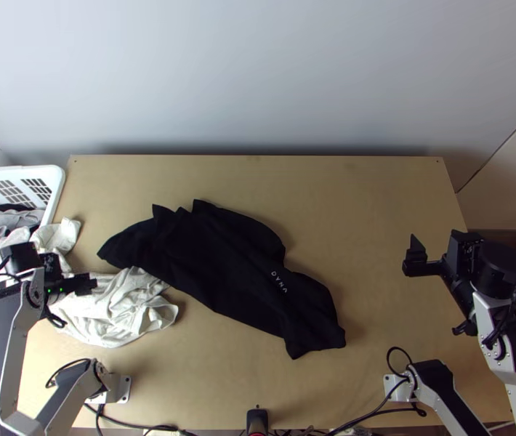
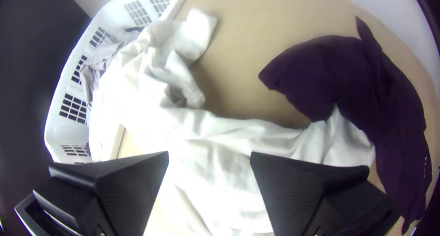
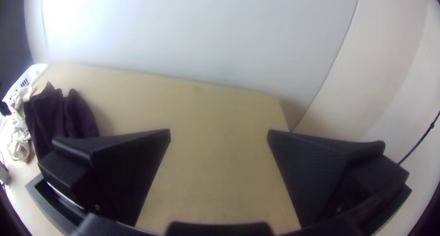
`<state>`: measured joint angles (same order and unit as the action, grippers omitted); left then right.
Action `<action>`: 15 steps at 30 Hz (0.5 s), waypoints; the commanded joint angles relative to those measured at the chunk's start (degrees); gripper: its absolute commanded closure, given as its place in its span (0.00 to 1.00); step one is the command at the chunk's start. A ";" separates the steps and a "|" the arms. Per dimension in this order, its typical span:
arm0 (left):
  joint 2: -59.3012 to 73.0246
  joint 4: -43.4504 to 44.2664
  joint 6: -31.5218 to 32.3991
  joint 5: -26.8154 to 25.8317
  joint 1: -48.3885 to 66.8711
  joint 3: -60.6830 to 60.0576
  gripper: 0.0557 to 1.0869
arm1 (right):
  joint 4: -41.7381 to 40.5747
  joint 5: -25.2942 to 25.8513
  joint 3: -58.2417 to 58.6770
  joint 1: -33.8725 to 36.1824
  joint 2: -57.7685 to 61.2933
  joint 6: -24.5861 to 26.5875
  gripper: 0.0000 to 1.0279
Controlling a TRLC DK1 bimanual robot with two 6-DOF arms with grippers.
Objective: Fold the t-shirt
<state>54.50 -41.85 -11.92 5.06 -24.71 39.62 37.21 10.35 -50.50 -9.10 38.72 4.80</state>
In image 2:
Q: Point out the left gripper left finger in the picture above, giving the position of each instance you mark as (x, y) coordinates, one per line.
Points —
(123, 191)

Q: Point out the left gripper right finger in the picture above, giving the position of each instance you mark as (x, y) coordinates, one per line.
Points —
(295, 191)

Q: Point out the dark t-shirt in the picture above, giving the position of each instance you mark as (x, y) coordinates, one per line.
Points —
(343, 74)

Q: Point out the white t-shirt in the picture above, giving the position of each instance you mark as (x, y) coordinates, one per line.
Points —
(213, 143)

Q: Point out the white laundry basket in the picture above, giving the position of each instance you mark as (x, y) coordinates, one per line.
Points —
(60, 134)

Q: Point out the heap of clothes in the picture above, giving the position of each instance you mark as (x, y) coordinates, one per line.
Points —
(99, 57)

